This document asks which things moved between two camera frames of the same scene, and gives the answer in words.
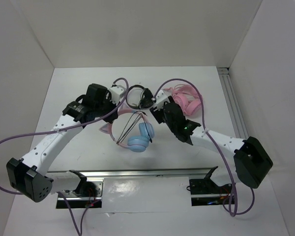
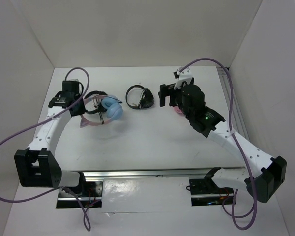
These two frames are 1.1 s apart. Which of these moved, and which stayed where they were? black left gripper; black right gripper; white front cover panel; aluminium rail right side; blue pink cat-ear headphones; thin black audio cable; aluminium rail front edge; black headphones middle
Moved: black right gripper; thin black audio cable; black left gripper; blue pink cat-ear headphones
Stayed: aluminium rail front edge; aluminium rail right side; black headphones middle; white front cover panel
